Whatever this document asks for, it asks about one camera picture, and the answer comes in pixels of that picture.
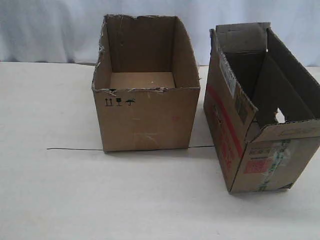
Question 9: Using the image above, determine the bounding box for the cardboard box with red labels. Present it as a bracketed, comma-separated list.
[203, 22, 320, 193]

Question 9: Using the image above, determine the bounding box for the large open cardboard box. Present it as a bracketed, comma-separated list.
[91, 14, 201, 152]

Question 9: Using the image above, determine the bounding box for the thin black line marker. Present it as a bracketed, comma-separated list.
[46, 145, 215, 152]

